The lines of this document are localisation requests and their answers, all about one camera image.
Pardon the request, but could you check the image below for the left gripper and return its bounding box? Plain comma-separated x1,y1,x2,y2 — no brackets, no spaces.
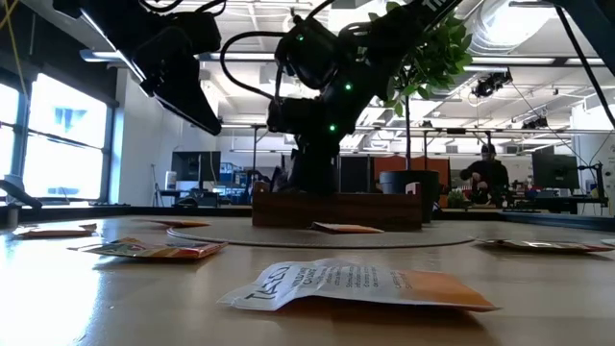
81,4,224,136

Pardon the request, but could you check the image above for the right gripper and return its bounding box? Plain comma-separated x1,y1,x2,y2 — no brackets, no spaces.
267,71,366,194

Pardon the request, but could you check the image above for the wooden tea caddy box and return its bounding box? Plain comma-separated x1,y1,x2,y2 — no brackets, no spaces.
251,180,424,233

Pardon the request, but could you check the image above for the yellow red tea packet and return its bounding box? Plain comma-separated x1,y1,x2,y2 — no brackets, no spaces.
66,235,230,261
12,222,99,240

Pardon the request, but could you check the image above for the black tea packet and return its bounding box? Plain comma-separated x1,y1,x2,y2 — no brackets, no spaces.
473,238,615,255

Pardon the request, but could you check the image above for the long ceiling light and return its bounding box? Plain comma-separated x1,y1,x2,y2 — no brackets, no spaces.
470,56,606,67
79,47,148,83
199,51,278,62

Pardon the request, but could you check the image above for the black computer monitor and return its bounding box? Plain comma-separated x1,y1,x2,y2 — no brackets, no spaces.
171,151,222,183
531,152,580,191

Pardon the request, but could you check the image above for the green plant in black pot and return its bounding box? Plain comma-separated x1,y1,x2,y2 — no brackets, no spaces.
367,0,475,225

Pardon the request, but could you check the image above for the round grey table mat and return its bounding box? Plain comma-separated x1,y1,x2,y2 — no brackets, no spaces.
165,221,477,250

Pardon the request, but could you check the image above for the orange partition panel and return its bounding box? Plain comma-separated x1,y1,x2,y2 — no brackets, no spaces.
373,156,452,209

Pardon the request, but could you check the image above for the person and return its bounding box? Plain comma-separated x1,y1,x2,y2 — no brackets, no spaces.
458,142,511,206

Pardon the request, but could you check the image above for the black office desk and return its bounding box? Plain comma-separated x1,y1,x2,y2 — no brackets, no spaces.
508,194,610,215

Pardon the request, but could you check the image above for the black camera cable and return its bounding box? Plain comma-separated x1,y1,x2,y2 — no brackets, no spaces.
219,30,289,103

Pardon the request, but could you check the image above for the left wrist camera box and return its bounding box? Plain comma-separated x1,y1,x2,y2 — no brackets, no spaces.
167,10,223,55

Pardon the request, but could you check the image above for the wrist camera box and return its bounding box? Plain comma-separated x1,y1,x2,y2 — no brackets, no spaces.
274,16,338,91
167,10,223,55

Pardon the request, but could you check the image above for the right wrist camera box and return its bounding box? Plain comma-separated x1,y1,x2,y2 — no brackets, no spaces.
274,16,338,91

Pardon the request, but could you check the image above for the black ceiling camera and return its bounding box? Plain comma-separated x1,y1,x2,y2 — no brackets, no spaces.
471,70,514,100
521,115,550,131

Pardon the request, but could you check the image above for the white ceiling air duct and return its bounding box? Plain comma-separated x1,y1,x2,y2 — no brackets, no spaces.
463,0,558,57

